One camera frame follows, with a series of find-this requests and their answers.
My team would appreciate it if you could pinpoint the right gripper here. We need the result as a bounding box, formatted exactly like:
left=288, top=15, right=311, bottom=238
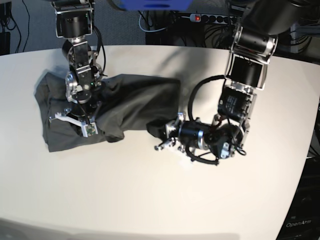
left=48, top=101, right=102, bottom=136

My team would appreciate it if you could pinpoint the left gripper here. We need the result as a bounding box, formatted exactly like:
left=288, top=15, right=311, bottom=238
left=154, top=112, right=195, bottom=163

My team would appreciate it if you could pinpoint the grey T-shirt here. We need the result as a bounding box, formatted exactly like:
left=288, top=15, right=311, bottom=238
left=34, top=72, right=181, bottom=152

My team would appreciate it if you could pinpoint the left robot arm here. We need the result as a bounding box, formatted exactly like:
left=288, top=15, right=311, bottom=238
left=155, top=0, right=320, bottom=165

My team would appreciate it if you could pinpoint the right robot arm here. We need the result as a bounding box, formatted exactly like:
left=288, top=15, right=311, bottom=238
left=50, top=0, right=105, bottom=138

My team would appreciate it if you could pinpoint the black box at left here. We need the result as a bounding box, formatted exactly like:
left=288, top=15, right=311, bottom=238
left=0, top=32, right=11, bottom=56

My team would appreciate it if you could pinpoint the black OpenArm box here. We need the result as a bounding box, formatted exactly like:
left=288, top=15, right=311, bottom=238
left=277, top=157, right=320, bottom=240

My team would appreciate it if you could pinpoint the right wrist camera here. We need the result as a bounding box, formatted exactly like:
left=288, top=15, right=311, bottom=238
left=80, top=121, right=98, bottom=138

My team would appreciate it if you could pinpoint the white cable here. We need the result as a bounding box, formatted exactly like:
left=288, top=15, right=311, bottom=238
left=137, top=10, right=168, bottom=33

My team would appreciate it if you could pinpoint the blue plastic mount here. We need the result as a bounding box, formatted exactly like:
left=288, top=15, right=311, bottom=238
left=120, top=0, right=192, bottom=11

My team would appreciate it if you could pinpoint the black cable on floor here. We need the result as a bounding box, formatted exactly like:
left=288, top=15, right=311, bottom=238
left=14, top=0, right=31, bottom=53

